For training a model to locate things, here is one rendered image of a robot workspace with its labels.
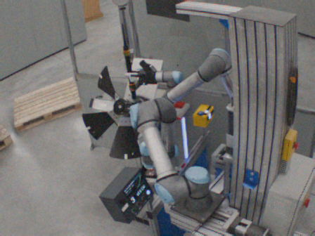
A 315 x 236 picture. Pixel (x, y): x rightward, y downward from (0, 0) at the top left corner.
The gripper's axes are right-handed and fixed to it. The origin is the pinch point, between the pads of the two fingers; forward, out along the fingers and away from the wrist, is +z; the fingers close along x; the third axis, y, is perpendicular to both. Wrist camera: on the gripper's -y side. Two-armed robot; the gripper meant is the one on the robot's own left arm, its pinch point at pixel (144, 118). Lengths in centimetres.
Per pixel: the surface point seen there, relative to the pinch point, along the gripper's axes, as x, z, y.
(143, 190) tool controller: 2, -65, 8
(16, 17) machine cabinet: -46, 500, 241
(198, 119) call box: 16.6, 7.4, -35.6
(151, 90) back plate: 0.5, 36.0, -9.2
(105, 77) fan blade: -20.3, 36.9, 20.8
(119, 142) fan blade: 13.3, -0.2, 20.6
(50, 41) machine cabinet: 55, 539, 188
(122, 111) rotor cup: -3.8, 10.3, 13.0
